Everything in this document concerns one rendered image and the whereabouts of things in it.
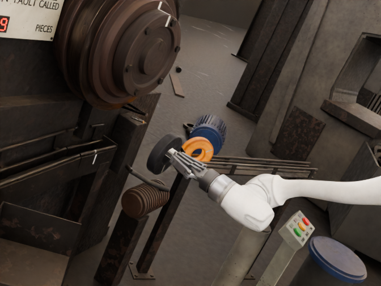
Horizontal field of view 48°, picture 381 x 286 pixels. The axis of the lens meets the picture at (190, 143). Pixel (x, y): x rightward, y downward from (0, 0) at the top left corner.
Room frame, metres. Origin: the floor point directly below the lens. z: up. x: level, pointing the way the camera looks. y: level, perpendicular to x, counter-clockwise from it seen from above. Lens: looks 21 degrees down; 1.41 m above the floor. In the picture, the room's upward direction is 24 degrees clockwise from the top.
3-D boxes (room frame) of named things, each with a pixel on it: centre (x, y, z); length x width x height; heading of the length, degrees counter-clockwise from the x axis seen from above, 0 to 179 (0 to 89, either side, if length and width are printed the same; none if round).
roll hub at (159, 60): (1.34, 0.23, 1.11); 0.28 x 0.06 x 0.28; 158
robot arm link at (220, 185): (1.25, -0.15, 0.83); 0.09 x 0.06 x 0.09; 158
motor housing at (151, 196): (1.63, 0.08, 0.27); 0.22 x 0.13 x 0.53; 158
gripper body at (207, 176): (1.28, -0.08, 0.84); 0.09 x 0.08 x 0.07; 68
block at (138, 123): (1.60, 0.25, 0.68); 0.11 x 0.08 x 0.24; 68
